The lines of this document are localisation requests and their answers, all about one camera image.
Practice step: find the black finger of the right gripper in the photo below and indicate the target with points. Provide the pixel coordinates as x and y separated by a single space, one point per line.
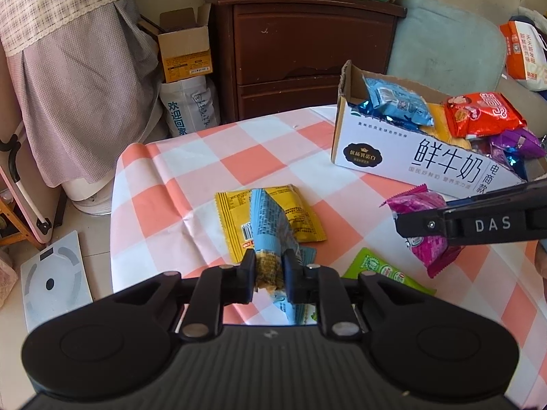
510 215

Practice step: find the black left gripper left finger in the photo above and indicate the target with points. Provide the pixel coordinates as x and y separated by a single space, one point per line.
213 290

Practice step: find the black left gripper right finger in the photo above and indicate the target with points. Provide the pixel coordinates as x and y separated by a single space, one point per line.
321 286

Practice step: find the light blue snack packet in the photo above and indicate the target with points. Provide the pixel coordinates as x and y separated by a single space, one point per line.
395 102
272 236

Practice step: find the purple snack bag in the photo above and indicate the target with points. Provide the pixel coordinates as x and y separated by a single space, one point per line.
521 140

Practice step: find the magenta snack packet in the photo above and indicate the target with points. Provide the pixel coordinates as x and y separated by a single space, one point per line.
423 233

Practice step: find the orange red snack bag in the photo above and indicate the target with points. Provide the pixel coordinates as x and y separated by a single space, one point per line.
480 115

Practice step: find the large yellow snack bag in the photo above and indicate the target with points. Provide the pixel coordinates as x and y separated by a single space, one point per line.
440 130

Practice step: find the dark blue foil snack bag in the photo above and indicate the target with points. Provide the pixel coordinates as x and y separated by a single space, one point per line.
384 119

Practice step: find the green snack packet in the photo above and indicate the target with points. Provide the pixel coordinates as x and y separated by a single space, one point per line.
367 260

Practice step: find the small yellow snack packet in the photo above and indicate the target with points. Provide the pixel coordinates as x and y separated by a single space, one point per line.
234 213

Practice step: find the pink checkered tablecloth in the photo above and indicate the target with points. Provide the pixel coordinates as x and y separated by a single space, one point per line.
164 218

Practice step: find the white milk cardboard box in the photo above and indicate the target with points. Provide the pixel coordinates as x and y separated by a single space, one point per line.
375 146

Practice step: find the white fan base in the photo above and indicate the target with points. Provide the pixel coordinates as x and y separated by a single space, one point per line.
92 199

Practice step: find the white bathroom scale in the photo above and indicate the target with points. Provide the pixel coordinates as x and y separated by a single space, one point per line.
54 282

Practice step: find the orange white shopping bag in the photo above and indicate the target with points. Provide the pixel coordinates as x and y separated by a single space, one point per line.
525 55

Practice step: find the white printed plastic bag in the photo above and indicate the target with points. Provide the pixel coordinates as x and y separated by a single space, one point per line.
191 105

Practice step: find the light green sofa cushion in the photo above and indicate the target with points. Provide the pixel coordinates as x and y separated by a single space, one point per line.
446 48

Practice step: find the pink folding table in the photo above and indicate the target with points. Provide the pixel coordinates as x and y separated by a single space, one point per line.
19 172

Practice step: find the wooden rack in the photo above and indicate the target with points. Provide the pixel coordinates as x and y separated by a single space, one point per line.
14 227

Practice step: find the translucent plastic bag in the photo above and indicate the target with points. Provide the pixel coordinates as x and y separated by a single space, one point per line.
8 276

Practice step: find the dark wooden cabinet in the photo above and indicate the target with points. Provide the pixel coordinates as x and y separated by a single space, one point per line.
271 56

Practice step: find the small open cardboard box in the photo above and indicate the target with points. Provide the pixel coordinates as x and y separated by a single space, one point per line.
183 40

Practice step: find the purple checkered fabric cover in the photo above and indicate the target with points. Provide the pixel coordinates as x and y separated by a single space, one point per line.
87 81

